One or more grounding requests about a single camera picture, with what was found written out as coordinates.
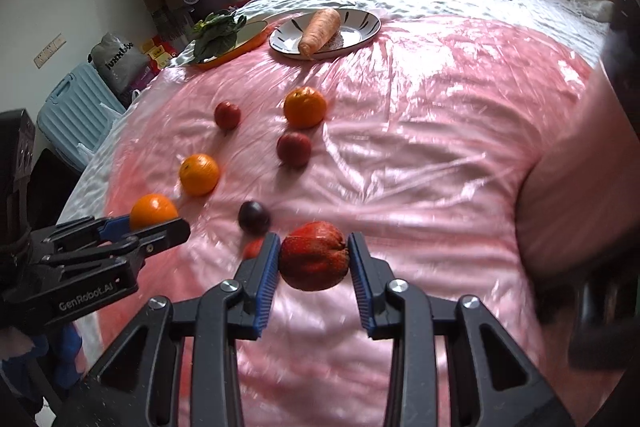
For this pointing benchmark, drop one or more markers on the orange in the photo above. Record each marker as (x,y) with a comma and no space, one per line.
(305,107)
(152,209)
(200,174)

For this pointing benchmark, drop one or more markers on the carrot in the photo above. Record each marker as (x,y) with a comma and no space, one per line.
(320,32)

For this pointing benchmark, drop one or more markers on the large red apple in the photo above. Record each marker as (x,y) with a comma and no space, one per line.
(314,257)

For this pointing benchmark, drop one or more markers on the leafy green vegetable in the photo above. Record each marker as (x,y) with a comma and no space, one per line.
(215,34)

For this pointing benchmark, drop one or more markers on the white striped plate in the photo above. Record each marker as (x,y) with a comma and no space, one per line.
(360,27)

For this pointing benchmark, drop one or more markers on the dark purple plum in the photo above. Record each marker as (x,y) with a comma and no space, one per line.
(254,216)

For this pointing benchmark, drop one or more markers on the small red tomato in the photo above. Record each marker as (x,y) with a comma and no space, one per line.
(227,114)

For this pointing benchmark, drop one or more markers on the grey printed bag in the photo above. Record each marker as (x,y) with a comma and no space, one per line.
(117,62)

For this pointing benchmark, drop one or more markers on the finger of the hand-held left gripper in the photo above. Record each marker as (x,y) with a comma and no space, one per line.
(170,232)
(117,227)

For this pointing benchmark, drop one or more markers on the dark blurred object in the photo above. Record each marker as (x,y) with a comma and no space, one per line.
(600,317)

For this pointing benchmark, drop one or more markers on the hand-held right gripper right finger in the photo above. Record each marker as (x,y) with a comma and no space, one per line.
(361,287)

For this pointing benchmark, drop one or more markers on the orange rimmed plate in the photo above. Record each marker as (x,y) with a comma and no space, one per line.
(250,39)

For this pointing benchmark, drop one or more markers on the white wall socket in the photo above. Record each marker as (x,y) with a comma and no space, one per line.
(50,49)

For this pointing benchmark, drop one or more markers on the yellow red packets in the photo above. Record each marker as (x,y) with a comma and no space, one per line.
(157,52)

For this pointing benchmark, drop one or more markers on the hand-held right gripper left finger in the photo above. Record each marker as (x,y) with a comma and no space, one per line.
(265,282)

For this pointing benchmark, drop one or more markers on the white plastic bag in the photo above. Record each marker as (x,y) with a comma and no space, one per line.
(132,96)

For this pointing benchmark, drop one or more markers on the light blue suitcase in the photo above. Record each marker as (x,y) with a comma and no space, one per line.
(70,117)

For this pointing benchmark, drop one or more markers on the small red fruit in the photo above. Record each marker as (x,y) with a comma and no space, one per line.
(252,249)

